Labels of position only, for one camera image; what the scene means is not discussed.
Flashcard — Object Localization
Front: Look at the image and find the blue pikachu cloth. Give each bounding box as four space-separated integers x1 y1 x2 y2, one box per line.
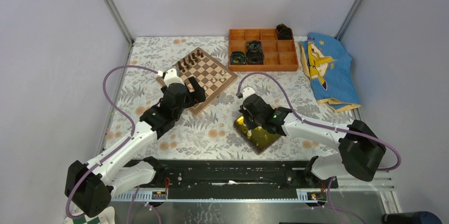
299 32 361 112

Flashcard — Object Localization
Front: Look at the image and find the orange compartment tray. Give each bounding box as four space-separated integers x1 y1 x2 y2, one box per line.
228 28 300 72

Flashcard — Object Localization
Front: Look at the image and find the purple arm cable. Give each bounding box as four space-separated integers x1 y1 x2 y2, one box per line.
237 71 402 224
65 65 166 220

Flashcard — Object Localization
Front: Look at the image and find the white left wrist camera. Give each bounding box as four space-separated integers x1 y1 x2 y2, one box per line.
157 67 184 87

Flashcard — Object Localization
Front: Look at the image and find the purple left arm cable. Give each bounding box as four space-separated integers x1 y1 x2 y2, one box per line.
65 65 166 220

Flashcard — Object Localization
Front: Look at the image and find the black rolled strap corner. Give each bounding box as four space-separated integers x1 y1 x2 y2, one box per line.
276 24 293 40

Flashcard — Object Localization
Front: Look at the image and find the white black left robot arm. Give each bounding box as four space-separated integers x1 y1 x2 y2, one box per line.
65 76 206 218

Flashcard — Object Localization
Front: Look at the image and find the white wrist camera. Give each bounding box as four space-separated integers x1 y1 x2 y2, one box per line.
236 87 255 101
157 67 184 87

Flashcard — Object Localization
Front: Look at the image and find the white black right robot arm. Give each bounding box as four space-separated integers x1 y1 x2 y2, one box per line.
239 94 386 188

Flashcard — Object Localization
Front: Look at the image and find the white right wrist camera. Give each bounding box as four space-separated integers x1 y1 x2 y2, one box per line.
236 87 255 101

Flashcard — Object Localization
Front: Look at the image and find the dark blue cylinder object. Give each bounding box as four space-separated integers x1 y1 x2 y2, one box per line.
381 211 442 224

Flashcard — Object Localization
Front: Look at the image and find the black rolled strap centre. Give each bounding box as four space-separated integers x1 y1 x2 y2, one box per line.
245 40 265 66

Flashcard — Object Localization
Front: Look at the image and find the wooden chess board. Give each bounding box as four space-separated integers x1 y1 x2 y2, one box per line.
168 48 237 115

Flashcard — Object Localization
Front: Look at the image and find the gold metal tin tray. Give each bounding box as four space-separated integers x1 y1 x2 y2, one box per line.
234 116 281 155

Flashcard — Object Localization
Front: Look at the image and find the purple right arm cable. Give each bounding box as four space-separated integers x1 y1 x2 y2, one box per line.
237 71 402 224

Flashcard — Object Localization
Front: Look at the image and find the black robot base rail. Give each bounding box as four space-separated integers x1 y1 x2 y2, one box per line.
106 157 338 201

